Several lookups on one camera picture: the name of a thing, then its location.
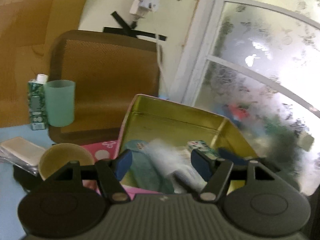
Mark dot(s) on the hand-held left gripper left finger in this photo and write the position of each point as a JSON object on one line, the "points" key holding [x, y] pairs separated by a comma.
{"points": [[123, 165]]}

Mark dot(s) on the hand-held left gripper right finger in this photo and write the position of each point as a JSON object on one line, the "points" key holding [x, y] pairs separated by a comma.
{"points": [[200, 166]]}

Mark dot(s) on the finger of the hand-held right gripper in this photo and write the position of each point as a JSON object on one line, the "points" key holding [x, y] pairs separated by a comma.
{"points": [[232, 155]]}

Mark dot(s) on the blue towel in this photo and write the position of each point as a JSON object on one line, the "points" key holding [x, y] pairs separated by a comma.
{"points": [[145, 170]]}

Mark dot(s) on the blue label tissue packet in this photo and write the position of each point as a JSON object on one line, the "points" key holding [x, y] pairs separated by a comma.
{"points": [[170, 160]]}

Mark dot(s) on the pink biscuit tin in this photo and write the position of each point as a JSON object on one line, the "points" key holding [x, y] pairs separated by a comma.
{"points": [[175, 115]]}

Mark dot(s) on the yellow bowl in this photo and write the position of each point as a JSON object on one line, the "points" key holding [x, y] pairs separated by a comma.
{"points": [[62, 157]]}

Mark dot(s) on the teal plastic cup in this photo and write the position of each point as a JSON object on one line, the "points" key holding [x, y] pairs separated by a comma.
{"points": [[60, 105]]}

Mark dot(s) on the clear wrapped white packet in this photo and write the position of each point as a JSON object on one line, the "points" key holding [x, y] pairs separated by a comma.
{"points": [[20, 150]]}

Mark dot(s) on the frosted window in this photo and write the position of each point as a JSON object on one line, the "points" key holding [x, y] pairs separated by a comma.
{"points": [[262, 55]]}

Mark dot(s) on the green drink carton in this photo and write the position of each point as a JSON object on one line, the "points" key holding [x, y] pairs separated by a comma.
{"points": [[36, 105]]}

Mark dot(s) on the cartoon printed blanket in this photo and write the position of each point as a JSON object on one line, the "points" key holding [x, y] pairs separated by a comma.
{"points": [[7, 200]]}

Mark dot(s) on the black tape cross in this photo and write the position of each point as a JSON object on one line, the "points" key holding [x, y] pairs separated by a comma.
{"points": [[130, 31]]}

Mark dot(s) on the brown cardboard sheet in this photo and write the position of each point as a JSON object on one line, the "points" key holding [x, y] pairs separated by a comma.
{"points": [[25, 42]]}

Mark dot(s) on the white power adapter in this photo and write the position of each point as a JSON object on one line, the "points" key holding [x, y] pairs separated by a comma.
{"points": [[146, 3]]}

